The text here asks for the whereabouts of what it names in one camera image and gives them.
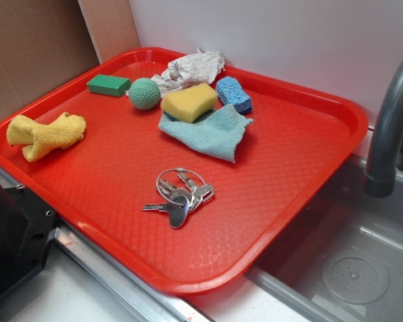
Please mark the yellow cloth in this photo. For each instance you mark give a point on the yellow cloth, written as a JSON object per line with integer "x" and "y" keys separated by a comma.
{"x": 38, "y": 140}

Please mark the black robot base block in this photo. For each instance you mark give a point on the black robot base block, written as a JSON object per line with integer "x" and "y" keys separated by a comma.
{"x": 27, "y": 225}

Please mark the teal microfiber cloth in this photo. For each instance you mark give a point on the teal microfiber cloth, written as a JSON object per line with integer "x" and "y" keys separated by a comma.
{"x": 216, "y": 133}

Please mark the red plastic tray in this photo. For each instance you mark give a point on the red plastic tray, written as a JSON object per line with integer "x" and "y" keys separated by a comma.
{"x": 298, "y": 139}

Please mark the silver key bunch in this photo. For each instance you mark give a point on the silver key bunch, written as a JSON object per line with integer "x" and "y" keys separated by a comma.
{"x": 181, "y": 202}

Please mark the yellow sponge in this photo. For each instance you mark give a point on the yellow sponge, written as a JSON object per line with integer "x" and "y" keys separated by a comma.
{"x": 189, "y": 104}

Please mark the blue sponge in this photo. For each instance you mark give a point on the blue sponge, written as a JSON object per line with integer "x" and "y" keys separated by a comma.
{"x": 230, "y": 92}

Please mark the green dimpled ball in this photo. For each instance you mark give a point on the green dimpled ball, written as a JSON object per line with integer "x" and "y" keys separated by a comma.
{"x": 144, "y": 94}

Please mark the crumpled white paper towel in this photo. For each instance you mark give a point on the crumpled white paper towel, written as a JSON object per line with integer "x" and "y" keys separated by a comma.
{"x": 190, "y": 70}

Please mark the green rectangular block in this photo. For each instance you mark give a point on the green rectangular block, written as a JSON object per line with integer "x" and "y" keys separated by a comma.
{"x": 109, "y": 85}

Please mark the grey plastic sink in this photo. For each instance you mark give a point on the grey plastic sink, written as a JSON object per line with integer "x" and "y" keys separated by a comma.
{"x": 341, "y": 257}

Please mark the grey faucet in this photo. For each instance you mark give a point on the grey faucet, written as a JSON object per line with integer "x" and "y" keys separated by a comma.
{"x": 385, "y": 155}

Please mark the brown cardboard panel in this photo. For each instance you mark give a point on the brown cardboard panel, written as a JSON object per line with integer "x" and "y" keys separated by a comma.
{"x": 44, "y": 44}

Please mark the metal rail strip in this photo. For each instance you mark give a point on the metal rail strip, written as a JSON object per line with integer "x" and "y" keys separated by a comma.
{"x": 81, "y": 283}

